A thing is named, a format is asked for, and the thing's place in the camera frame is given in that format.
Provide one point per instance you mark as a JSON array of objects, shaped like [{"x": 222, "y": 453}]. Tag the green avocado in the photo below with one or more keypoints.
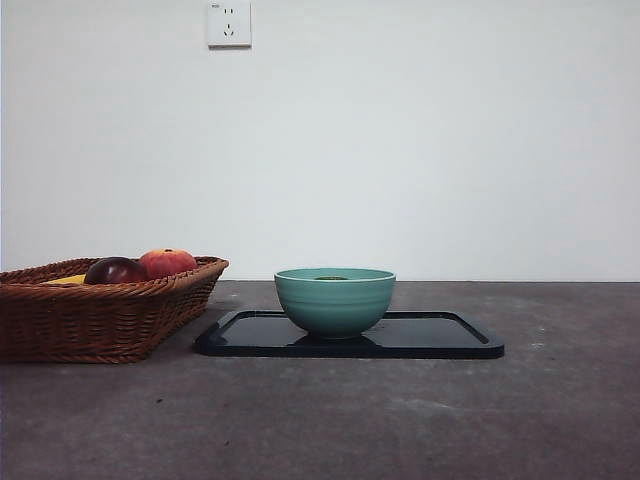
[{"x": 332, "y": 276}]

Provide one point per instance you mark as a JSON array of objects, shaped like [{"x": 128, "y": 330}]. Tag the teal ceramic bowl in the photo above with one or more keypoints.
[{"x": 335, "y": 305}]

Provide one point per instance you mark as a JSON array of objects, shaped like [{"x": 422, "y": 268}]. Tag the black rectangular tray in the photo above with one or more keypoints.
[{"x": 425, "y": 337}]

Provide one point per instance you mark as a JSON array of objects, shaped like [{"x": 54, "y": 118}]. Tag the red yellow peach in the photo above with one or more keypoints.
[{"x": 167, "y": 261}]

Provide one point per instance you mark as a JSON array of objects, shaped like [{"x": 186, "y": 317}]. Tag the dark purple plum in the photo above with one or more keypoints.
[{"x": 116, "y": 270}]

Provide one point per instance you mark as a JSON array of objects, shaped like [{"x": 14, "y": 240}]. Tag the brown wicker basket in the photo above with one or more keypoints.
[{"x": 90, "y": 320}]

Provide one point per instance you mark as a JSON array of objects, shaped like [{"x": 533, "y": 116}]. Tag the yellow banana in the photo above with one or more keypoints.
[{"x": 67, "y": 280}]

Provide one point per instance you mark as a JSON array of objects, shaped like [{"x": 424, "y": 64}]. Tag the white wall power socket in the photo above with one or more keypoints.
[{"x": 229, "y": 24}]

